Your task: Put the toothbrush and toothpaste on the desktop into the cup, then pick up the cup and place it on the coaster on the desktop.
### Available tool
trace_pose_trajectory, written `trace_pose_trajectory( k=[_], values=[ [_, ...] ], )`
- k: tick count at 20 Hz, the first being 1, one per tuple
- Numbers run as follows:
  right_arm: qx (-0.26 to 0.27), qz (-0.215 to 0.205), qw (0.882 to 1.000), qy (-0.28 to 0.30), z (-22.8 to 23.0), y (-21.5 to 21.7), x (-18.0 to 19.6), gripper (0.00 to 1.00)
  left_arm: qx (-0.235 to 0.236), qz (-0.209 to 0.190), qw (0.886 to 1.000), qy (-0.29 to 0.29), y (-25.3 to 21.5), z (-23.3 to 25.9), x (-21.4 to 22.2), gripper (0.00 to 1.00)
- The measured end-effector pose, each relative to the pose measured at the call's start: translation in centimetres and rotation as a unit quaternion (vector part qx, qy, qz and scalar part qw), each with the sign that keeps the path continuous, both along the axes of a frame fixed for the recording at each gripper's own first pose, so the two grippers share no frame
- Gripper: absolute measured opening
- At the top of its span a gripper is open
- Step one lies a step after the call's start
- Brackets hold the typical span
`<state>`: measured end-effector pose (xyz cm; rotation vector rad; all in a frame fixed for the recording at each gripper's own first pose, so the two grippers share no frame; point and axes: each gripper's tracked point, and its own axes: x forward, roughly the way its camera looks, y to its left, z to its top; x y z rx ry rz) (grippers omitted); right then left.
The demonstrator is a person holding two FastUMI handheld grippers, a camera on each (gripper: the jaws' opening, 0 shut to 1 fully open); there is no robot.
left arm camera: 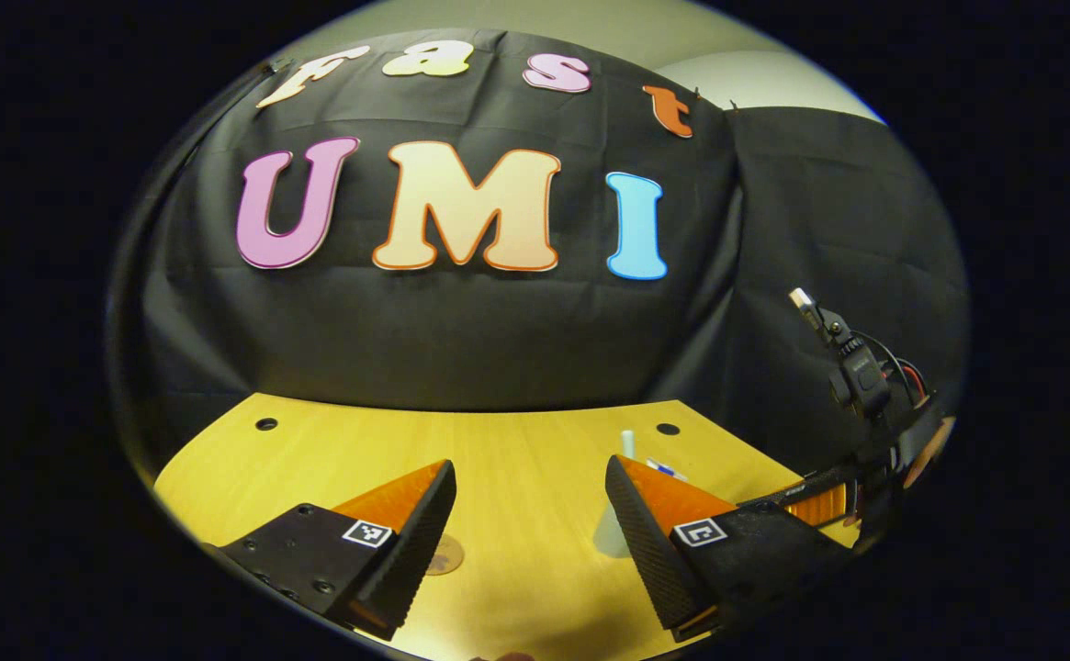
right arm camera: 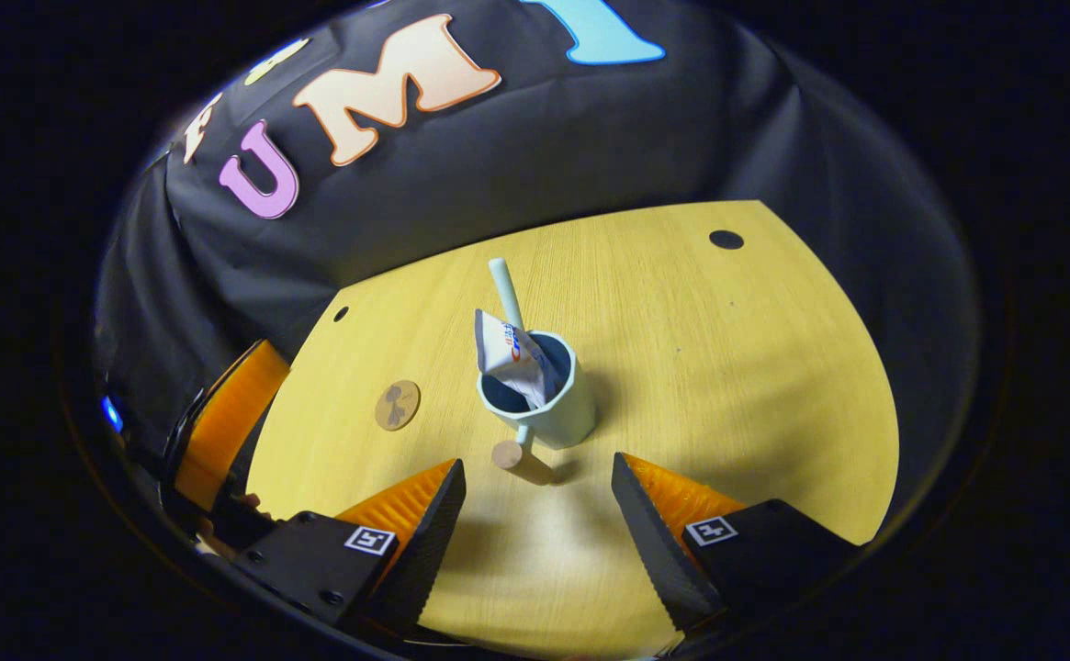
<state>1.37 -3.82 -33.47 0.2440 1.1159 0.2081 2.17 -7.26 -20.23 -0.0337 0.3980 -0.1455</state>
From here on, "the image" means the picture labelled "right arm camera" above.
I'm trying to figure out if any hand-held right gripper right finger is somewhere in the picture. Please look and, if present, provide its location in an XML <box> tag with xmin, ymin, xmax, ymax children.
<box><xmin>611</xmin><ymin>452</ymin><xmax>863</xmax><ymax>636</ymax></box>

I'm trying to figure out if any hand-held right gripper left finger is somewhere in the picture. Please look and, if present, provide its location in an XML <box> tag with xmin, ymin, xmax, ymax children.
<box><xmin>234</xmin><ymin>459</ymin><xmax>467</xmax><ymax>636</ymax></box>

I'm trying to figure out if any round cork coaster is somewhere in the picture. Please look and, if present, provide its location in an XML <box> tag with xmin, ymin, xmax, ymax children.
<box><xmin>374</xmin><ymin>379</ymin><xmax>422</xmax><ymax>432</ymax></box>

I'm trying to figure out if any pale blue cup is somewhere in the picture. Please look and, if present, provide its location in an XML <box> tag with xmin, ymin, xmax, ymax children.
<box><xmin>477</xmin><ymin>330</ymin><xmax>597</xmax><ymax>471</ymax></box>

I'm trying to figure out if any white toothpaste tube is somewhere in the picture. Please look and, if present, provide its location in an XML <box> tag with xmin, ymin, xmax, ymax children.
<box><xmin>474</xmin><ymin>308</ymin><xmax>558</xmax><ymax>409</ymax></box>

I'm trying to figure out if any pale blue toothbrush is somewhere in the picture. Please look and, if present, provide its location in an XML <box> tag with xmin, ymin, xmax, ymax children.
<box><xmin>487</xmin><ymin>257</ymin><xmax>528</xmax><ymax>333</ymax></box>

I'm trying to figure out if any wooden desktop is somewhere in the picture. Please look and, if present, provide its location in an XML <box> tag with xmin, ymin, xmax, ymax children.
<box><xmin>245</xmin><ymin>200</ymin><xmax>900</xmax><ymax>660</ymax></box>

